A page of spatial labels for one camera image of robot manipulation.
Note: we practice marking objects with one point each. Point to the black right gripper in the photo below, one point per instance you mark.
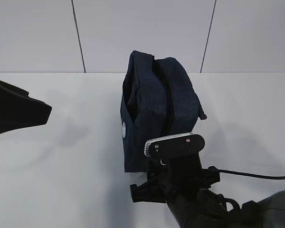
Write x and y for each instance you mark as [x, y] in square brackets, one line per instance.
[161, 186]

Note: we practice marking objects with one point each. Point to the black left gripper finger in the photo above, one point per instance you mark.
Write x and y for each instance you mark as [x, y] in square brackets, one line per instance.
[18, 110]

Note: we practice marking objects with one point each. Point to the dark navy fabric lunch bag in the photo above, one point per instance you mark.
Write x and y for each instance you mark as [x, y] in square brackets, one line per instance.
[158, 99]

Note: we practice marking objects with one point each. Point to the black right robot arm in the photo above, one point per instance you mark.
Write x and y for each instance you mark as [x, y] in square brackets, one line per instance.
[193, 205]

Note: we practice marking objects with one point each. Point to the silver wrist camera on right arm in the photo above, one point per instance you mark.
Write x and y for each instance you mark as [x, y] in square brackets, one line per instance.
[180, 150]

